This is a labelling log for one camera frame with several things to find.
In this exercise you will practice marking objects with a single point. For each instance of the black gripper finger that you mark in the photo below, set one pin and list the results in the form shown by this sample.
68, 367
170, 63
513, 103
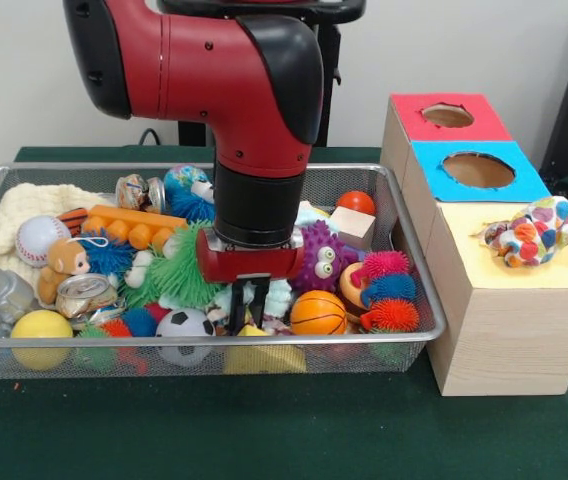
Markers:
239, 310
261, 305

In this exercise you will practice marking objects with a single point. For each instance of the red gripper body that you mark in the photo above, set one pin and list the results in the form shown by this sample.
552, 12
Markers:
249, 262

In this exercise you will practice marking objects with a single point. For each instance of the mint green cloth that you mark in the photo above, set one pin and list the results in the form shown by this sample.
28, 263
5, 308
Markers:
279, 297

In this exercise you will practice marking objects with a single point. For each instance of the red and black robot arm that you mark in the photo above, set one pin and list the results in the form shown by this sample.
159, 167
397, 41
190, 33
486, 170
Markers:
214, 75

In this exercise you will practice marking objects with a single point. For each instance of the shallow silver mesh bin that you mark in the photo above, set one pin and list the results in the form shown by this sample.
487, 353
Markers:
404, 225

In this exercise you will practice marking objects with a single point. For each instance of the wooden box with three holes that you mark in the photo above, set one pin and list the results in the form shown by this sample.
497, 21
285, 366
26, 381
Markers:
509, 340

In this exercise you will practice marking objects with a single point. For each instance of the orange mini basketball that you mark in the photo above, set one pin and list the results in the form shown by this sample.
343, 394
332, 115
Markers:
319, 312

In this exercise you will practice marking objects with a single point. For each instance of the small soccer ball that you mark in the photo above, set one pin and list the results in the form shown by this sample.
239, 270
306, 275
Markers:
181, 322

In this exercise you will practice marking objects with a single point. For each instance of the purple spiky toy with eyes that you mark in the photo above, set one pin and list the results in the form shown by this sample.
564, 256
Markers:
314, 240

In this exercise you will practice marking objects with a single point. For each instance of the green spiky rubber ball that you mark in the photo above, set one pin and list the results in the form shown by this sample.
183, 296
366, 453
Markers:
179, 275

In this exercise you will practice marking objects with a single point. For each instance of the red ball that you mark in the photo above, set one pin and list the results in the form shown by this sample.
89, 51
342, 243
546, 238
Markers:
356, 202

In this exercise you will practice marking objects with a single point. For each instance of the dark green tablecloth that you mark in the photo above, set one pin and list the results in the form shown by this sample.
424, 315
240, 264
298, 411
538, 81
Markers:
264, 435

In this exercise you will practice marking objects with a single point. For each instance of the orange plastic building brick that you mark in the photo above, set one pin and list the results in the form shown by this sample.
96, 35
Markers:
129, 215

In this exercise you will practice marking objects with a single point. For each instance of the multicolour spiky caterpillar toy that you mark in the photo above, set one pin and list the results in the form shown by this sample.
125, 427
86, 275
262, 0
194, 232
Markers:
391, 290

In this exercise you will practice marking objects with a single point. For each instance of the yellow ball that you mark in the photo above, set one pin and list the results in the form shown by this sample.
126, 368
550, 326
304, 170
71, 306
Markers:
41, 324

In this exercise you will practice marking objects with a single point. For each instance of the white baseball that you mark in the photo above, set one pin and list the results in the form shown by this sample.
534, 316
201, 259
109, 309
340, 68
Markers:
39, 240

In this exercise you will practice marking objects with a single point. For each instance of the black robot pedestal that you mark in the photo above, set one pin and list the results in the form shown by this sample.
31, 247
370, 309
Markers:
329, 100

